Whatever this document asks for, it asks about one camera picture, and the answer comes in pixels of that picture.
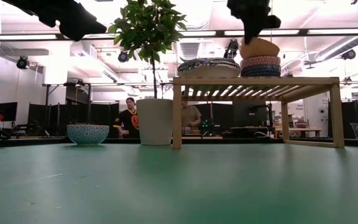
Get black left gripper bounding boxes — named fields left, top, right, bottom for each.
left=3, top=0, right=108, bottom=42

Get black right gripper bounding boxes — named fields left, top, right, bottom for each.
left=227, top=0, right=282, bottom=45

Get yellow orange patterned bowl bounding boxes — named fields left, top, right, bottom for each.
left=239, top=37, right=281, bottom=60

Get red white patterned bowl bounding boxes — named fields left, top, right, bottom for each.
left=239, top=55, right=282, bottom=70

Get dark blue patterned bowl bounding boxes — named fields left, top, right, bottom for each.
left=240, top=64, right=282, bottom=78

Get small teal patterned bowl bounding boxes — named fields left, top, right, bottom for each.
left=67, top=124, right=110, bottom=146

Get light wooden slatted shelf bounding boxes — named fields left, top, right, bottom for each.
left=172, top=76, right=345, bottom=150

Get black hanging ceiling device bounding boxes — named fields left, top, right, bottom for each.
left=223, top=38, right=241, bottom=62

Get green leafy small tree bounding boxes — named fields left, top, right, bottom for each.
left=108, top=0, right=188, bottom=99

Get ceiling air vent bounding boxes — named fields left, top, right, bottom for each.
left=178, top=41, right=201, bottom=62

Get dark monitor on stand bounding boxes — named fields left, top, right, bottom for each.
left=232, top=101, right=273, bottom=128

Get black partition panels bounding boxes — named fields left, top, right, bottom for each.
left=26, top=101, right=121, bottom=139

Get person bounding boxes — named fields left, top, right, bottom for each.
left=181, top=93, right=203, bottom=136
left=113, top=97, right=140, bottom=139

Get wooden background table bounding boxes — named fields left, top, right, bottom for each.
left=274, top=126, right=323, bottom=139

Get black monitor screen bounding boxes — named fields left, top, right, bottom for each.
left=0, top=101, right=19, bottom=123

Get device with green lights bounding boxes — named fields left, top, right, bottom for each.
left=200, top=119, right=213, bottom=136

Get white plant pot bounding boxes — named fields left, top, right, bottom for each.
left=135, top=98, right=174, bottom=146

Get dark partition panels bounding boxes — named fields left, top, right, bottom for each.
left=328, top=101, right=358, bottom=139

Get small round black ceiling camera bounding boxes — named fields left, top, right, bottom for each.
left=117, top=50, right=130, bottom=63

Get black overhead frame rail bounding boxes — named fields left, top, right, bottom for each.
left=0, top=28, right=358, bottom=40

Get black metal rack frame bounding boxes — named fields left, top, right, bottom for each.
left=44, top=82, right=93, bottom=105

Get silver ceiling duct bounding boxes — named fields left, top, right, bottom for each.
left=314, top=34, right=358, bottom=62

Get white cable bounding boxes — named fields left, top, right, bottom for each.
left=253, top=131, right=275, bottom=139

